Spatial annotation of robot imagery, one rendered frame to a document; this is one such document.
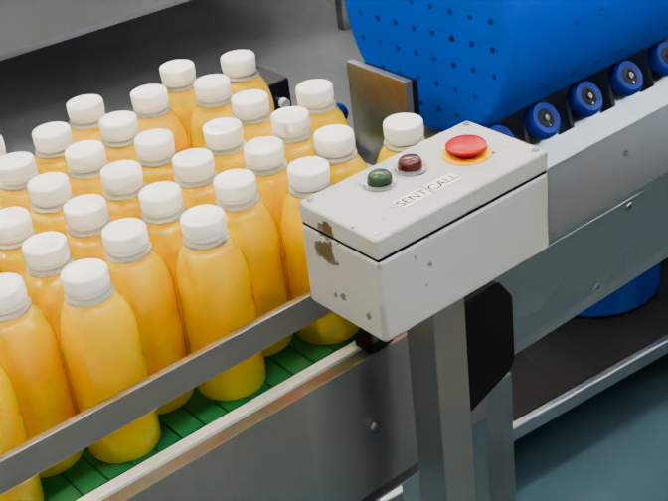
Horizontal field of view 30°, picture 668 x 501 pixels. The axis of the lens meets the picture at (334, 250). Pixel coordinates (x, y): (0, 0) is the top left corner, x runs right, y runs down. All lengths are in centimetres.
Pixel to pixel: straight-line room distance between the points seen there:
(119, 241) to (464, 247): 29
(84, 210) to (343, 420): 32
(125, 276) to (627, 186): 72
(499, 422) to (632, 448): 86
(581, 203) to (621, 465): 100
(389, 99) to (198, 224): 39
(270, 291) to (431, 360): 16
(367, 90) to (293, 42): 301
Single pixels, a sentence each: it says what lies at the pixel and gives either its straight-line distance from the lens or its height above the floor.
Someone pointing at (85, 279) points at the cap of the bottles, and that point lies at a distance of 102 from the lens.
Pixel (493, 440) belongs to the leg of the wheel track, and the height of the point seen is 54.
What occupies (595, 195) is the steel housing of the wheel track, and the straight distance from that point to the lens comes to 153.
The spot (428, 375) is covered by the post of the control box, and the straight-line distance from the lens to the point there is 115.
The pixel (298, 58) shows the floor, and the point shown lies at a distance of 429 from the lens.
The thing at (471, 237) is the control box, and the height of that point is 106.
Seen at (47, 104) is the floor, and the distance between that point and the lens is 425.
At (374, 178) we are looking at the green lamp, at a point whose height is 111.
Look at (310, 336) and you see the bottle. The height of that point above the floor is 91.
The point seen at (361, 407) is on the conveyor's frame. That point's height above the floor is 85.
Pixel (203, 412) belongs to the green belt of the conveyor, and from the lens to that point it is 115.
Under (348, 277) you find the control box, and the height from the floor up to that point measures 105.
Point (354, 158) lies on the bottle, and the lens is 120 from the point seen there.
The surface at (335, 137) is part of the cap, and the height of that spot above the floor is 108.
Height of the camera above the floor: 159
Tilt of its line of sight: 31 degrees down
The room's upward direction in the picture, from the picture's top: 7 degrees counter-clockwise
